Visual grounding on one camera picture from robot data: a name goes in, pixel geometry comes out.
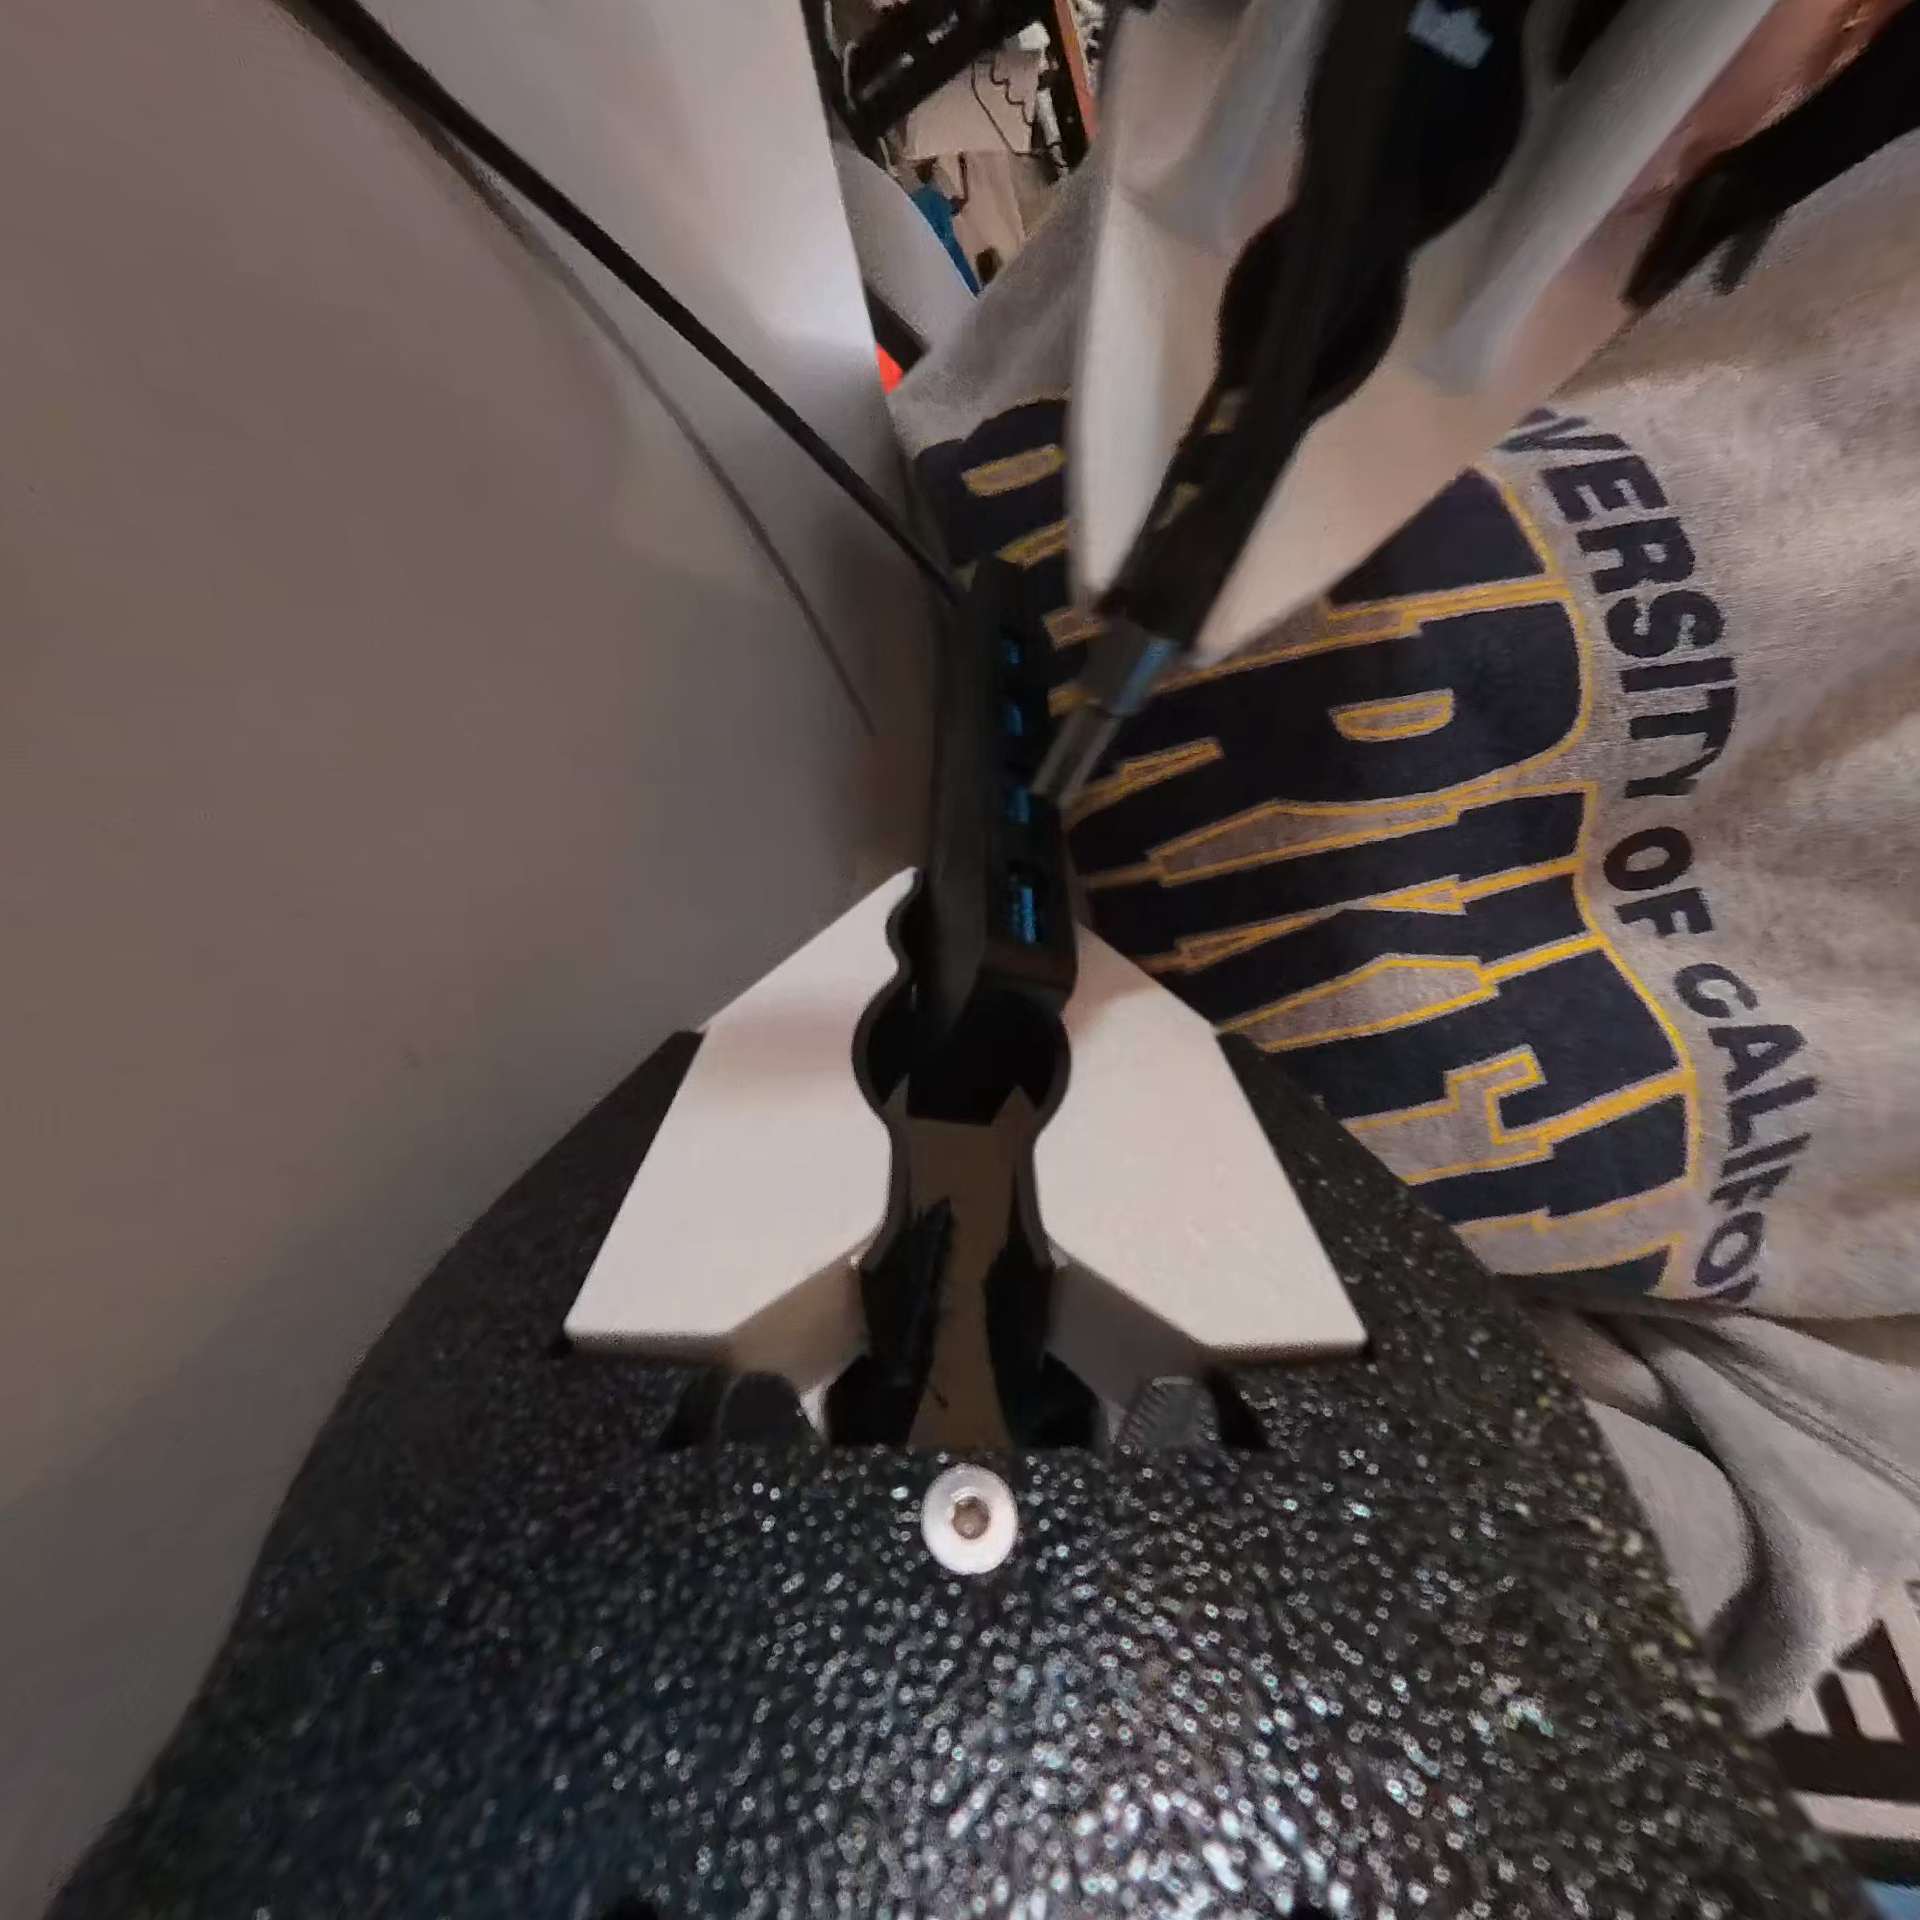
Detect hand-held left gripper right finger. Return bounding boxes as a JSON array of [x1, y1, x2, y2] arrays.
[[990, 960, 1368, 1426]]

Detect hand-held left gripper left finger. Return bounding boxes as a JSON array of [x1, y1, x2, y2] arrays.
[[564, 864, 963, 1426]]

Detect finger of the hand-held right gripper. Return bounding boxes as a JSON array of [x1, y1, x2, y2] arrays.
[[1073, 0, 1337, 606], [1197, 0, 1797, 664]]

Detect black usb cable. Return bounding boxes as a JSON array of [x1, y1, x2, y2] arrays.
[[1031, 0, 1502, 801]]

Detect black usb hub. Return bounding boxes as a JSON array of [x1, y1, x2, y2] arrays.
[[903, 552, 1078, 1129]]

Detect black hub cable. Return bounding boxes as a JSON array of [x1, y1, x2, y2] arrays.
[[292, 0, 969, 601]]

